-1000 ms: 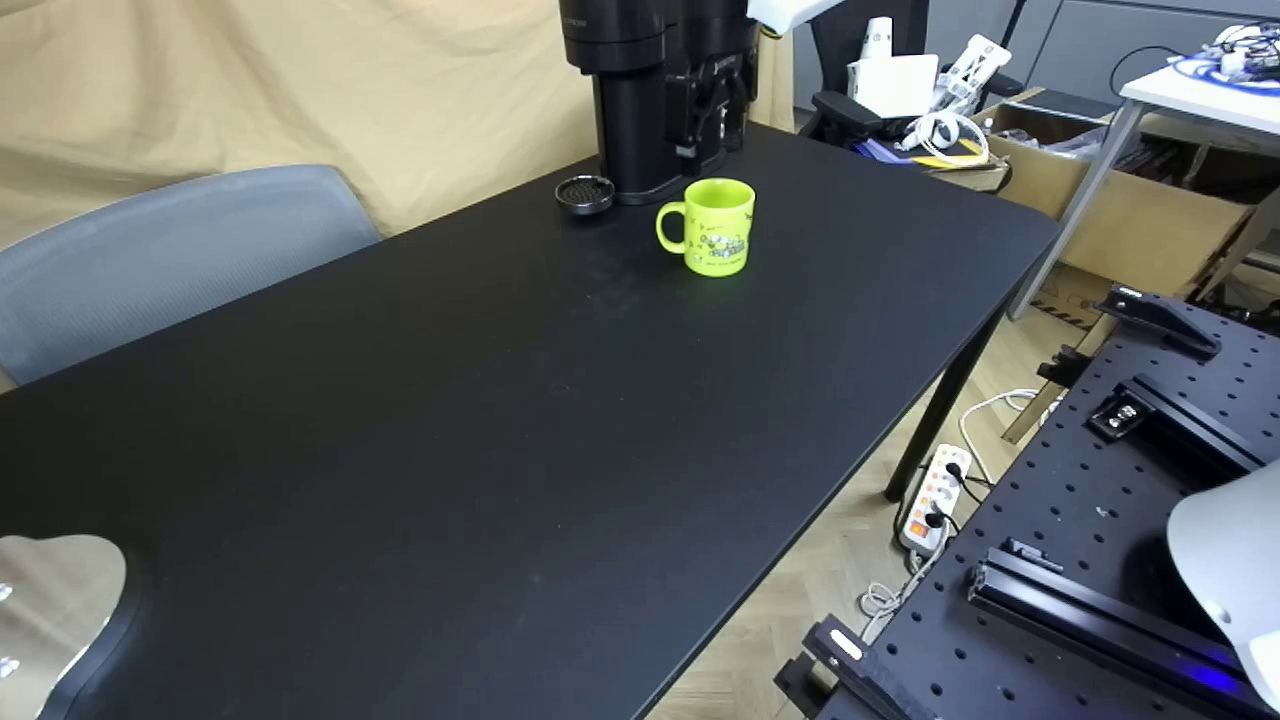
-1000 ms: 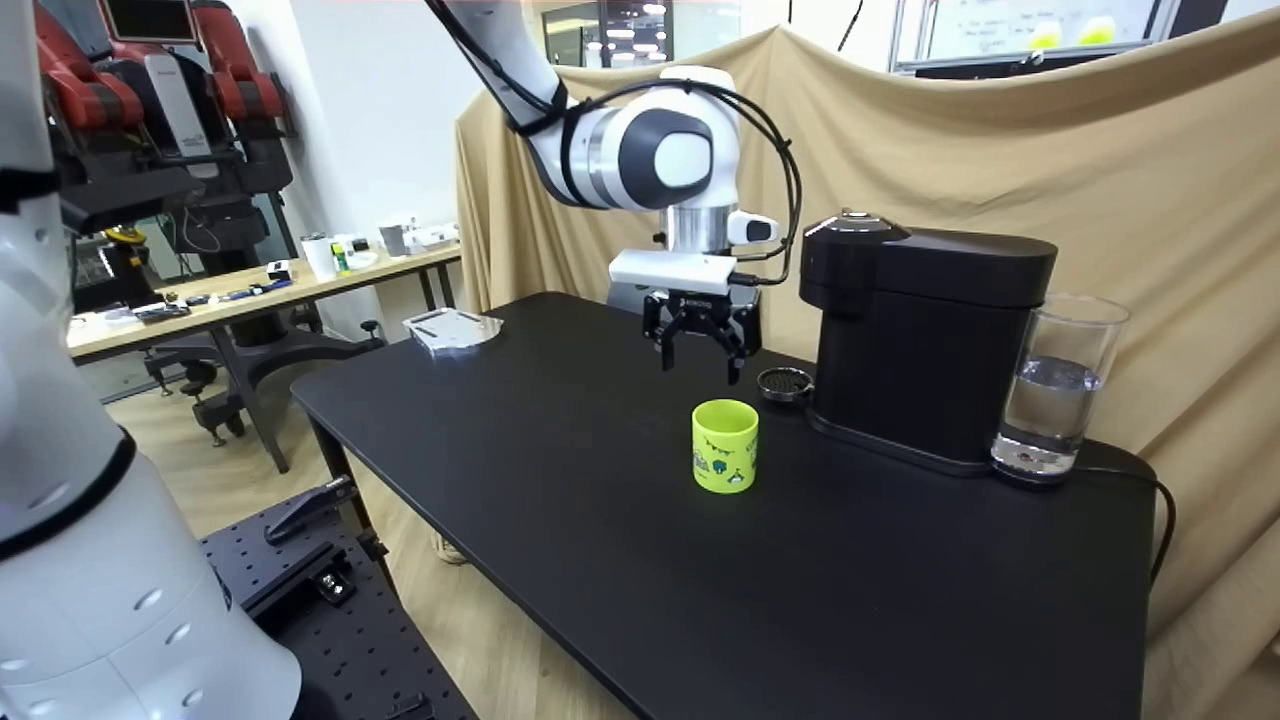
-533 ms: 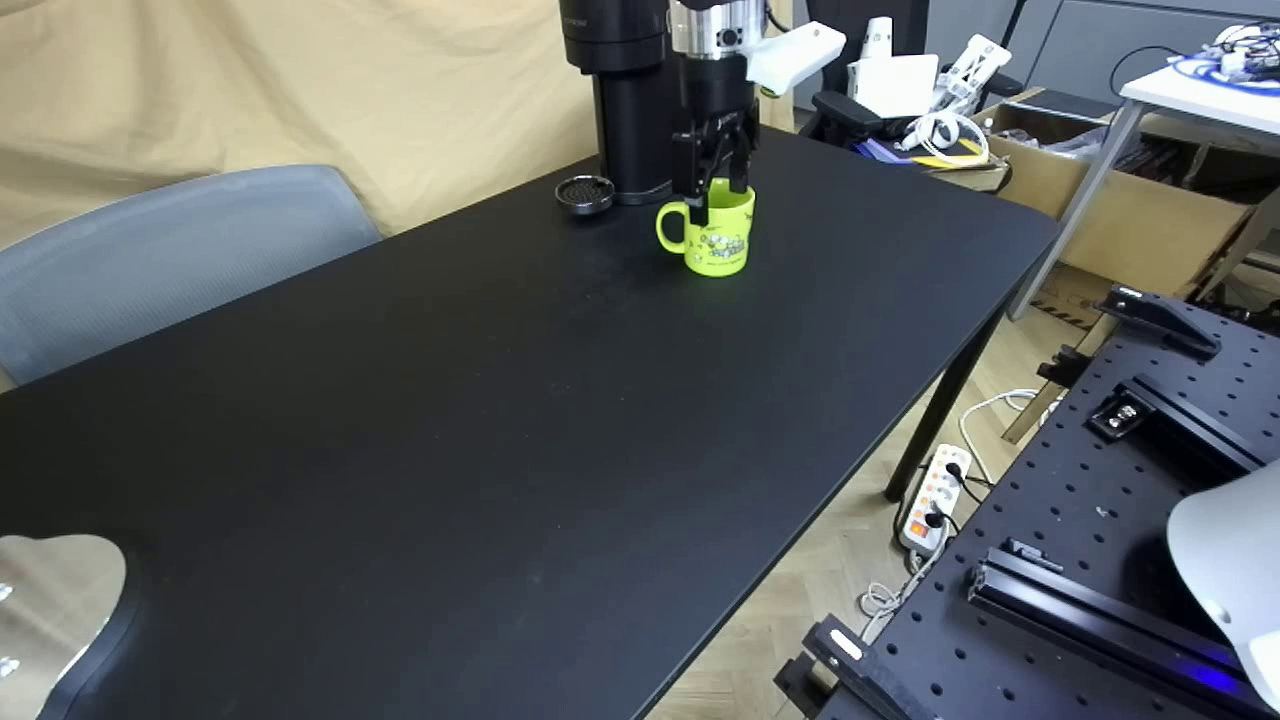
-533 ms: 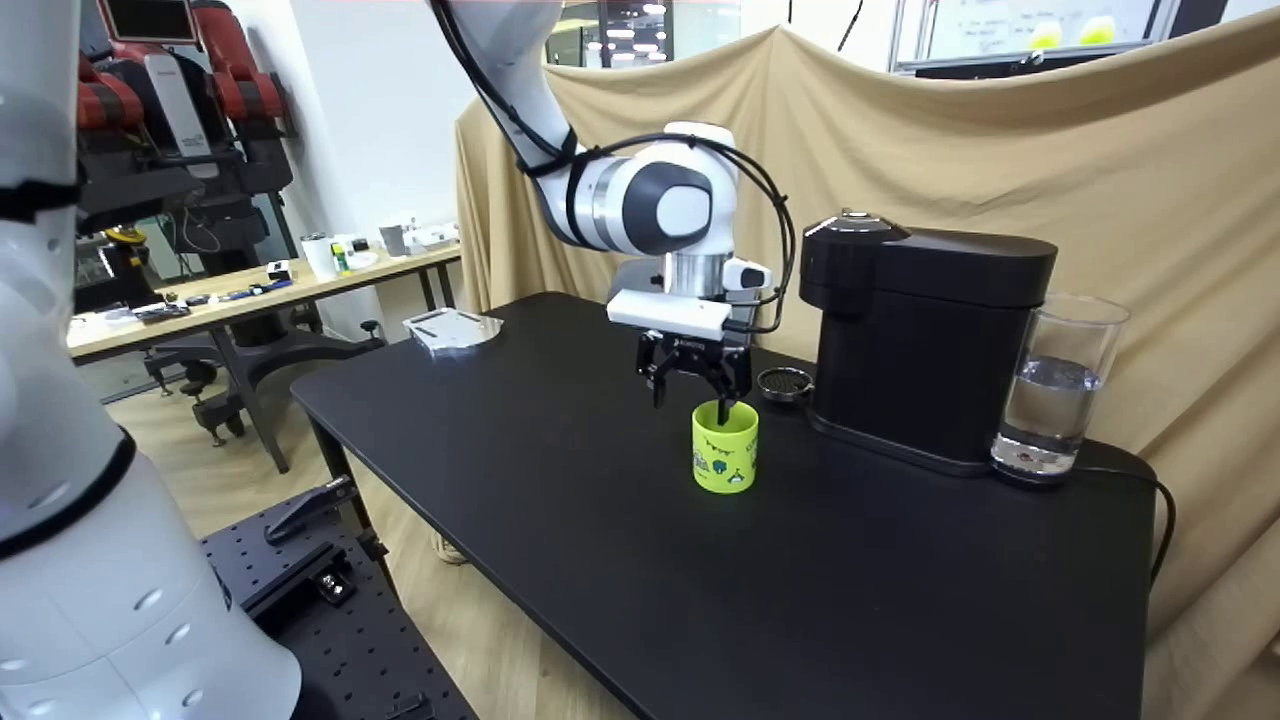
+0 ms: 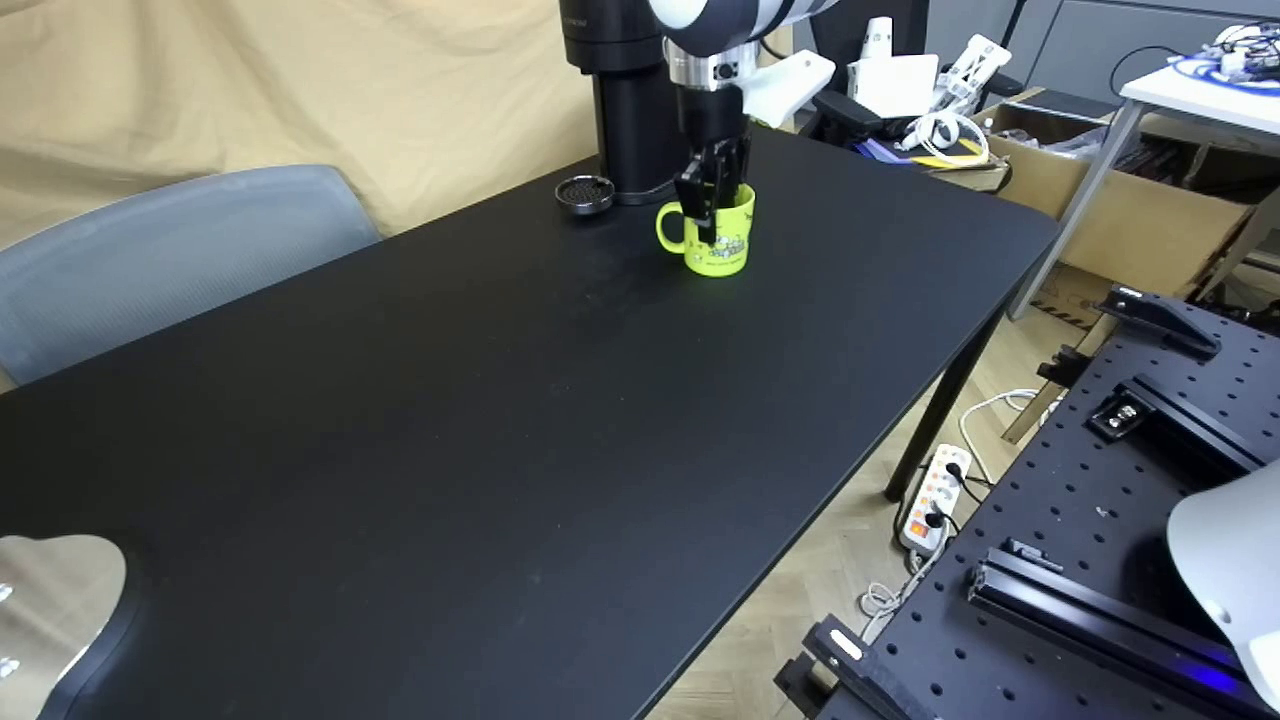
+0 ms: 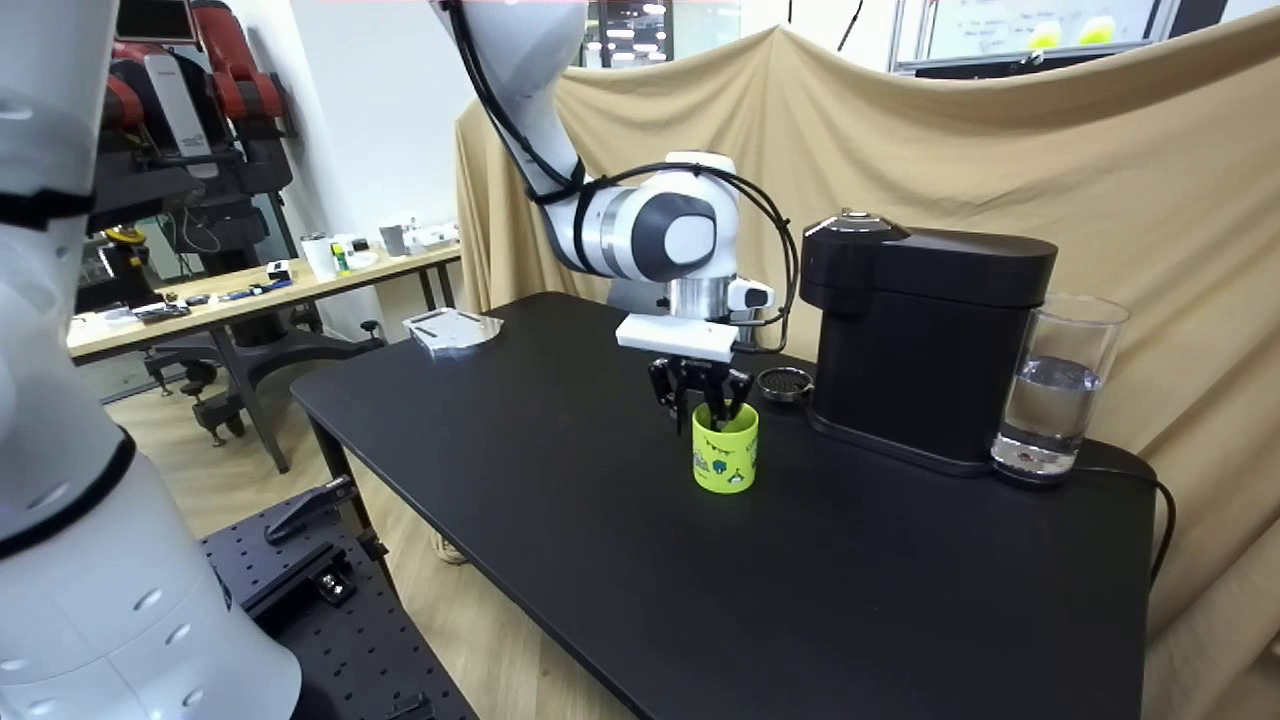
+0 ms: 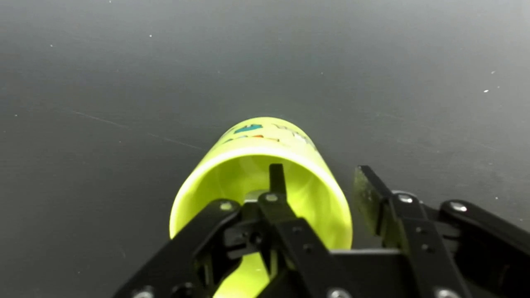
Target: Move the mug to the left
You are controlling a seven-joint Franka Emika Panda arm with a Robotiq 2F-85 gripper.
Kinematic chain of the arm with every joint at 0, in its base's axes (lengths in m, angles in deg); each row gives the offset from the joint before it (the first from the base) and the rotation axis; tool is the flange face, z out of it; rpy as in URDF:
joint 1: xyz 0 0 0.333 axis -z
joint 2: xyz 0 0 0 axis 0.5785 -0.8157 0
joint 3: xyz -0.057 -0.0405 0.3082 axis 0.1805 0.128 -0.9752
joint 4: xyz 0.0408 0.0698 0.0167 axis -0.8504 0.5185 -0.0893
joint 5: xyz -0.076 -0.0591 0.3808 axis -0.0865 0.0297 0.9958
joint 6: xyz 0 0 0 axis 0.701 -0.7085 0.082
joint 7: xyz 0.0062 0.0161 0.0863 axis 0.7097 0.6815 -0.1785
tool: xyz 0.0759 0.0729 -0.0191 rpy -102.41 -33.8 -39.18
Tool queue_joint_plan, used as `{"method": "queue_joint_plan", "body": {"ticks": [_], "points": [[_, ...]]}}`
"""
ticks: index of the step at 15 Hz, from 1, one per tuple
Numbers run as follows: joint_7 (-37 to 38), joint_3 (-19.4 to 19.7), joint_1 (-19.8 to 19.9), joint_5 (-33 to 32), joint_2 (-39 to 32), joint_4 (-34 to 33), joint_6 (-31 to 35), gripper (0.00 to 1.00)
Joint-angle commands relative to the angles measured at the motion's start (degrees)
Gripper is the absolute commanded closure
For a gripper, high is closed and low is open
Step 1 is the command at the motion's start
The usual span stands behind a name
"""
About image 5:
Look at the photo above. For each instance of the small black mount plate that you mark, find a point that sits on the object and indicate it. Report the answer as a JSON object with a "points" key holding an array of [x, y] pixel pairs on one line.
{"points": [[1117, 415]]}

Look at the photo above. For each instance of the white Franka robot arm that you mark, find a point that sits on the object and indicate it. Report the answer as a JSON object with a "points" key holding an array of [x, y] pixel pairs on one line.
{"points": [[721, 20]]}

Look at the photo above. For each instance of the black table leg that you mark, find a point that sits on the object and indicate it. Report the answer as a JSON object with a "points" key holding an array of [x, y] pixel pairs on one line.
{"points": [[944, 403]]}

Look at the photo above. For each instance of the white side table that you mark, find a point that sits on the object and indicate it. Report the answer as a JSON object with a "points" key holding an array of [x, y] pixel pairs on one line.
{"points": [[1203, 102]]}

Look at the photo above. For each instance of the black clamp bracket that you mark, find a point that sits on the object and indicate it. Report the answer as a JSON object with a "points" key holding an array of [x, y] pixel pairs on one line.
{"points": [[1161, 322]]}

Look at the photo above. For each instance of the lime green ceramic mug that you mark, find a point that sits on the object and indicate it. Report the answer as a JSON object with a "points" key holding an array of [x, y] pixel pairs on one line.
{"points": [[725, 247]]}

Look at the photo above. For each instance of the black round drip tray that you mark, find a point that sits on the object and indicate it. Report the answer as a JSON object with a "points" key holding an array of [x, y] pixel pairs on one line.
{"points": [[587, 197]]}

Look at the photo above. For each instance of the grey chair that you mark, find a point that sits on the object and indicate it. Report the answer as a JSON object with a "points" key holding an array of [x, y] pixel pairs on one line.
{"points": [[161, 267]]}

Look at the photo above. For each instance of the white power strip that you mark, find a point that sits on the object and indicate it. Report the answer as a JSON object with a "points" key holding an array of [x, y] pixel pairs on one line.
{"points": [[933, 501]]}

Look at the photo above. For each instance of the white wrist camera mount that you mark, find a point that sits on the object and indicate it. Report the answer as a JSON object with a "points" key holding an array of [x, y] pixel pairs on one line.
{"points": [[784, 90]]}

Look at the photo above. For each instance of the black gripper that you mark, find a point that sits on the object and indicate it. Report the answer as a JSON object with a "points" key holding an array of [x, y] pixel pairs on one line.
{"points": [[713, 113]]}

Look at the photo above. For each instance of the white box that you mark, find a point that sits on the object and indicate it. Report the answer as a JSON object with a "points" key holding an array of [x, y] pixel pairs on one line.
{"points": [[892, 87]]}

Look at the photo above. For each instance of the brown cardboard box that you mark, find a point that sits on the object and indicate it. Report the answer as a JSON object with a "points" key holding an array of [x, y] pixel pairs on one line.
{"points": [[1144, 221]]}

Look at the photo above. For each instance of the black aluminium rail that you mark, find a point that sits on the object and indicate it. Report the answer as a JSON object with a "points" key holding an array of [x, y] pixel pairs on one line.
{"points": [[1104, 623]]}

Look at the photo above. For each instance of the black perforated breadboard base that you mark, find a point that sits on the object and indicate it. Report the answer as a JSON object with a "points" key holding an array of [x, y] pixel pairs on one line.
{"points": [[1067, 534]]}

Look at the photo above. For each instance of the beige fabric backdrop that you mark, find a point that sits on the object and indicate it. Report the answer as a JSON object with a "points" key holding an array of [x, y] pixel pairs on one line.
{"points": [[264, 83]]}

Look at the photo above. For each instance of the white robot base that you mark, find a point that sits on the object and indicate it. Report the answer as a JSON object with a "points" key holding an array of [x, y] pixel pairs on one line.
{"points": [[1243, 563]]}

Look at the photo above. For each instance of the white plastic bottle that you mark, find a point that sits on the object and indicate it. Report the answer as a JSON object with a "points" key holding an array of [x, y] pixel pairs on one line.
{"points": [[876, 37]]}

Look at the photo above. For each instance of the black coffee machine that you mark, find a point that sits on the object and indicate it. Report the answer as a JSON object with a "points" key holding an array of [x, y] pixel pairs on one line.
{"points": [[624, 93]]}

